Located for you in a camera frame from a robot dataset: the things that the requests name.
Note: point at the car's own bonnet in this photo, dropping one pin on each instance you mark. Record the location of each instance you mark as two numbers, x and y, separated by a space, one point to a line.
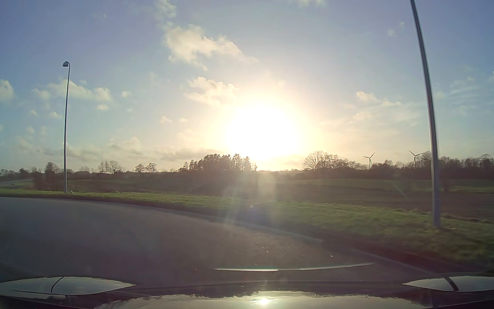
247 300

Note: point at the white wind turbine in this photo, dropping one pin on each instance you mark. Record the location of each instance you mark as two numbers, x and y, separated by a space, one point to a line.
369 159
414 157

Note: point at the grass verge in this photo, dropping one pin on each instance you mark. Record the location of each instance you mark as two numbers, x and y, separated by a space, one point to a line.
358 223

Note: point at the row of trees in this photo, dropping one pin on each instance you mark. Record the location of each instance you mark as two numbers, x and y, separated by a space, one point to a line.
401 168

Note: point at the grey asphalt road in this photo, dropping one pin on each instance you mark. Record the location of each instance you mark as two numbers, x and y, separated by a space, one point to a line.
101 240

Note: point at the clump of dark trees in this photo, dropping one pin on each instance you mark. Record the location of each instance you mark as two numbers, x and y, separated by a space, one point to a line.
219 163

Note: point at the grey lamp post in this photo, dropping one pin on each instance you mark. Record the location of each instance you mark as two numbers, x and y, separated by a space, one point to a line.
430 120
65 128

